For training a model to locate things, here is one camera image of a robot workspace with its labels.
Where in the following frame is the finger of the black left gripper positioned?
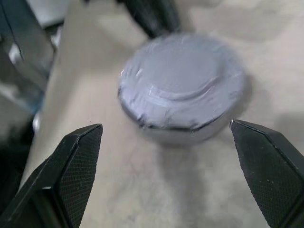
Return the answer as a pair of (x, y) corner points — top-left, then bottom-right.
(163, 0), (183, 33)
(122, 0), (171, 39)

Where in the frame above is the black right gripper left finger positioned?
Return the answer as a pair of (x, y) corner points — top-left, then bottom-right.
(0, 123), (104, 228)

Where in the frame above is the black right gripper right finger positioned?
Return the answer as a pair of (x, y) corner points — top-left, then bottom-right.
(229, 119), (304, 228)

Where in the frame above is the silver robot torso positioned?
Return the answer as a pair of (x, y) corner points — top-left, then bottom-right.
(0, 0), (65, 143)

